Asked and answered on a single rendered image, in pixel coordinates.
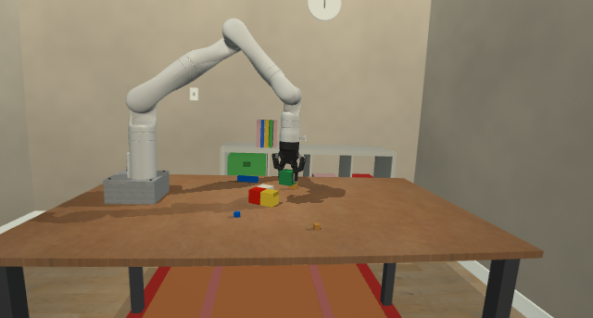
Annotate red cube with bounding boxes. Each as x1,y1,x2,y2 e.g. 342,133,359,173
248,187,267,205

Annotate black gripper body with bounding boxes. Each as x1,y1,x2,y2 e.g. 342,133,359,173
278,141,299,164

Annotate green cube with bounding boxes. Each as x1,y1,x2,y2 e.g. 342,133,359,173
279,169,296,186

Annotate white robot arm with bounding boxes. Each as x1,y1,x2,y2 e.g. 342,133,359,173
126,19,307,180

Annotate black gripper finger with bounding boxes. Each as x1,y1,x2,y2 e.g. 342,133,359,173
288,155,306,183
272,153,285,171

